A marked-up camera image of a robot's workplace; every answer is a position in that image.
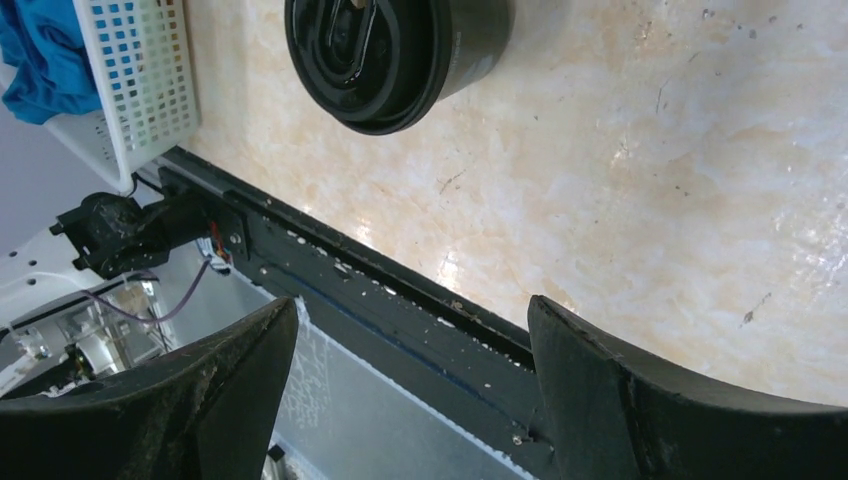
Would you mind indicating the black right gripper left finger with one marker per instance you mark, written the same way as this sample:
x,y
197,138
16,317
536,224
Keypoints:
x,y
203,411

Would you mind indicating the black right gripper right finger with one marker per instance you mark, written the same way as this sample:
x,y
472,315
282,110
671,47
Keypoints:
x,y
617,411

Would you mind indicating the black cup lid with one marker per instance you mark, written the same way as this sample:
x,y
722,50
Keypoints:
x,y
376,69

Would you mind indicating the black printed coffee cup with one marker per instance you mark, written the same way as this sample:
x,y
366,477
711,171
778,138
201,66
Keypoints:
x,y
470,38

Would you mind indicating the white plastic basket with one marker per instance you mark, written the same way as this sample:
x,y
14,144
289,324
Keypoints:
x,y
139,55

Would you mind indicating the blue cloth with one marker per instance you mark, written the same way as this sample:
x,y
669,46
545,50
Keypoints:
x,y
43,41

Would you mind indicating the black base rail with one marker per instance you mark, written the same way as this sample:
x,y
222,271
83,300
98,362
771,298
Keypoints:
x,y
459,358

